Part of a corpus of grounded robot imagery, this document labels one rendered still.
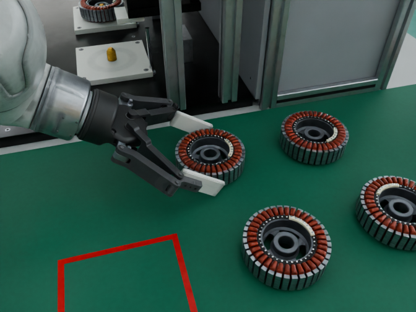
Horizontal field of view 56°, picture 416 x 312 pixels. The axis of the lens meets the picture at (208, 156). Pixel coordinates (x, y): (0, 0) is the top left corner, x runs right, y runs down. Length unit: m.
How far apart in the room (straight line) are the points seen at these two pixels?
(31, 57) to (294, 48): 0.50
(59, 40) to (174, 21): 0.44
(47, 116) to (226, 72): 0.33
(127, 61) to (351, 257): 0.59
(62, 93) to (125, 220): 0.20
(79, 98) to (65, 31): 0.56
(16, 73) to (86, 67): 0.52
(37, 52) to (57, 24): 0.76
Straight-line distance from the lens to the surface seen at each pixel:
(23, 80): 0.38
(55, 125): 0.54
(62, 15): 1.17
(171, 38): 0.67
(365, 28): 0.80
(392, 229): 0.57
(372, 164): 0.70
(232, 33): 0.69
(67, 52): 0.97
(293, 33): 0.73
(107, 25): 1.05
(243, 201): 0.59
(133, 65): 0.86
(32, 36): 0.35
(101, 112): 0.54
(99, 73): 0.85
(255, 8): 0.72
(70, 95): 0.53
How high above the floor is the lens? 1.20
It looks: 43 degrees down
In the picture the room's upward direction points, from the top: straight up
